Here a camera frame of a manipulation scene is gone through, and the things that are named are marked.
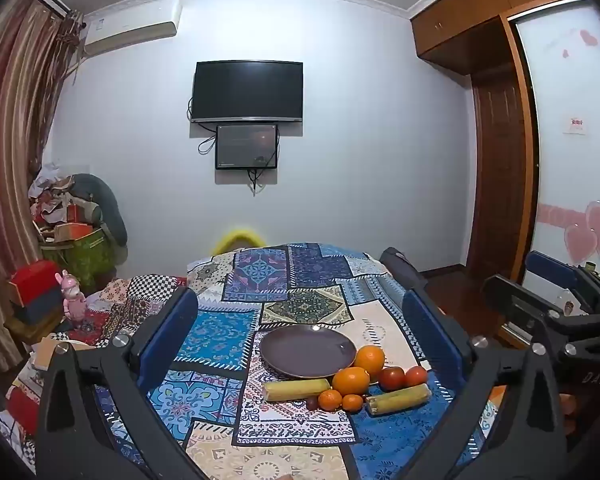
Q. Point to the dark purple round plate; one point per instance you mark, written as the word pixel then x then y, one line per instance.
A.
pixel 305 352

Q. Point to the red box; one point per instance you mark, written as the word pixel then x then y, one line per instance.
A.
pixel 35 282

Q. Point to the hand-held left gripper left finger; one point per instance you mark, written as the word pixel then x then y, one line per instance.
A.
pixel 177 320

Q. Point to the yellow plush object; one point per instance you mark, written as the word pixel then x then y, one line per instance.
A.
pixel 237 239

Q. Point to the red tomato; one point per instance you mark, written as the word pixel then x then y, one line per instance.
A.
pixel 391 379
pixel 415 376

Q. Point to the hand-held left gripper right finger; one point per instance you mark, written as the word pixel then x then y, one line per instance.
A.
pixel 420 320

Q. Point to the frosted sliding door with hearts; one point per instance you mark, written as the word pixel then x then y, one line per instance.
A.
pixel 565 175

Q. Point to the wooden wardrobe cabinet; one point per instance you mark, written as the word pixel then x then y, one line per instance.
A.
pixel 460 30

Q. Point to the striped brown curtain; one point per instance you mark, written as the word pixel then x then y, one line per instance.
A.
pixel 10 135

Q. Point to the brown cardboard piece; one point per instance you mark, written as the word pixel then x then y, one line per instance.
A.
pixel 47 352

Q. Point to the large orange with sticker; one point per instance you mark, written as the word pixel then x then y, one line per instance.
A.
pixel 369 360

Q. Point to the small mandarin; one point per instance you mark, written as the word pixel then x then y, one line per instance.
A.
pixel 352 403
pixel 330 400

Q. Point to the yellow-green sugarcane piece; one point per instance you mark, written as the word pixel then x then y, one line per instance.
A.
pixel 399 399
pixel 296 390

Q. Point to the white air conditioner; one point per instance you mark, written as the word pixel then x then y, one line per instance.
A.
pixel 130 30

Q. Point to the blue patchwork blanket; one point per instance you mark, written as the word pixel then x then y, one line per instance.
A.
pixel 220 340

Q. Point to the dark grey bag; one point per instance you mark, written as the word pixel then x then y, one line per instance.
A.
pixel 397 265

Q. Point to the pile of clutter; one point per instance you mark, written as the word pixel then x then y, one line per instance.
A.
pixel 55 200

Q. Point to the dark grey box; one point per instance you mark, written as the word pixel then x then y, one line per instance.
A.
pixel 37 312

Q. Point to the small black wall monitor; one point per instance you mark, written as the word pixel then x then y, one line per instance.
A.
pixel 245 145

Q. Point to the grey pillow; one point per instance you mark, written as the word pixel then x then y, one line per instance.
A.
pixel 105 205

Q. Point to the white paper label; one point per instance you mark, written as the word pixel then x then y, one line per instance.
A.
pixel 576 126

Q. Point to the black wall television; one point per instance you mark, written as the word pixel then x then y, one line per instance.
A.
pixel 247 90

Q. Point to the pink toy rabbit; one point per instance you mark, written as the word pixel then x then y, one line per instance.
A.
pixel 72 297

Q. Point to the dark red date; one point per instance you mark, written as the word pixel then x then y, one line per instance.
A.
pixel 312 402

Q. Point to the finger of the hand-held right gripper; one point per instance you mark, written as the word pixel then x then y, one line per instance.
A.
pixel 550 272
pixel 520 305

